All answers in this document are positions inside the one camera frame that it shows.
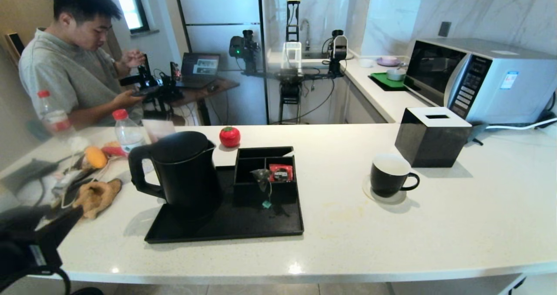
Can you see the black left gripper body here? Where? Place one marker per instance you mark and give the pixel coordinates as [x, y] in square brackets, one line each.
[30, 243]

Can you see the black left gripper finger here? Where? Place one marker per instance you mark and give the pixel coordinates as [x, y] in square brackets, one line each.
[61, 232]
[61, 219]

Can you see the clear water bottle red cap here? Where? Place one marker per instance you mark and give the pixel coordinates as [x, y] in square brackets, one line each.
[54, 121]

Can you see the black electric kettle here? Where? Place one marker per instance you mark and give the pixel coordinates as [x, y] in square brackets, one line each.
[187, 177]

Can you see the grey pyramid tea bag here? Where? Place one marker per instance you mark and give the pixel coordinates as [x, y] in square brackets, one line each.
[262, 175]

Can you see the orange oval toy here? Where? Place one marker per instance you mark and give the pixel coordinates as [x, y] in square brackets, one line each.
[95, 157]

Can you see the red mesh pouch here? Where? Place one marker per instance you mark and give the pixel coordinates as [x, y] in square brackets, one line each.
[112, 149]

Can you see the clear water bottle red label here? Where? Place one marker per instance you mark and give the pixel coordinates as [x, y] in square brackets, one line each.
[128, 138]

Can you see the man in grey shirt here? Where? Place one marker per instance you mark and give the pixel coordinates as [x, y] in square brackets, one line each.
[56, 73]

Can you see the black rectangular serving tray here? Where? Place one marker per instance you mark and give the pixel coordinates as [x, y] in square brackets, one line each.
[243, 225]

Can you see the red strawberry shaped ornament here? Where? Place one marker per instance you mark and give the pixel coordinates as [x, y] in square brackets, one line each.
[229, 137]

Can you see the black compartment organizer box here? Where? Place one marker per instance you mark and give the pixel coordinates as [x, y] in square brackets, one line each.
[248, 195]

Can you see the black computer mouse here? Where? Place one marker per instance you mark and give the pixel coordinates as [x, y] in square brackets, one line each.
[213, 87]

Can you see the black open laptop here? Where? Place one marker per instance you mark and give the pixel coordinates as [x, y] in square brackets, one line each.
[198, 68]

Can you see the brown wooden desk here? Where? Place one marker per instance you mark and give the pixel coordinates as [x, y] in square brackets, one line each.
[222, 88]

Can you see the dark framed window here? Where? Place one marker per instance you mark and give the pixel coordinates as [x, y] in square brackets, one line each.
[130, 5]

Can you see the red instant coffee sachet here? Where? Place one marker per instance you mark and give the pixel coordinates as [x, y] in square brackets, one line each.
[280, 173]

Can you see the black device with green light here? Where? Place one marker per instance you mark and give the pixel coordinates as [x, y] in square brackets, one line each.
[243, 49]

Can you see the black centre stand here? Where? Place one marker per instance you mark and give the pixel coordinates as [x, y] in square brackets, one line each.
[290, 95]

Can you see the grey white refrigerator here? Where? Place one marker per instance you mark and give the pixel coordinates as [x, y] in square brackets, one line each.
[217, 8]

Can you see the translucent white box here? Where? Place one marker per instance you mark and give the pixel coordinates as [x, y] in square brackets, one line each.
[292, 53]

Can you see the chrome kitchen faucet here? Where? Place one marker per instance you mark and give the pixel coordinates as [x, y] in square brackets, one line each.
[307, 29]

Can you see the white kitchen cabinet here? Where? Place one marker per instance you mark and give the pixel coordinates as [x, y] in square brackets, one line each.
[361, 105]

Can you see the black mug white inside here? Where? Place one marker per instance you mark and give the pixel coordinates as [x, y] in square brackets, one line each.
[387, 184]

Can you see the round clear coaster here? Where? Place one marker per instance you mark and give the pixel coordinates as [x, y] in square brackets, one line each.
[394, 200]

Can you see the small white bowl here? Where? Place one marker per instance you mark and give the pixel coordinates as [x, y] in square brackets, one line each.
[366, 62]

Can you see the black tray under mat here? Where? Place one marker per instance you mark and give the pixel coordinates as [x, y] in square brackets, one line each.
[383, 86]

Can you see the green mat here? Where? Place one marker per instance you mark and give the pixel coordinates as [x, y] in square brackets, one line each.
[383, 78]

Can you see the purple plate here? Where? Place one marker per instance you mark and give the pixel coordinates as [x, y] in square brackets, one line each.
[388, 61]

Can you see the small grey bowl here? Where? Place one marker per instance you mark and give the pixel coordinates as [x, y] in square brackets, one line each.
[395, 74]

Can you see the black tissue box white lid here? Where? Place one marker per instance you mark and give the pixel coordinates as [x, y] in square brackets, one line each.
[431, 142]

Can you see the silver microwave oven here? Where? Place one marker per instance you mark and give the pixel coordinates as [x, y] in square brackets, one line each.
[513, 90]

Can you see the dark wall socket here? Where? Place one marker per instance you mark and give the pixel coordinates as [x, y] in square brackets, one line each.
[444, 28]

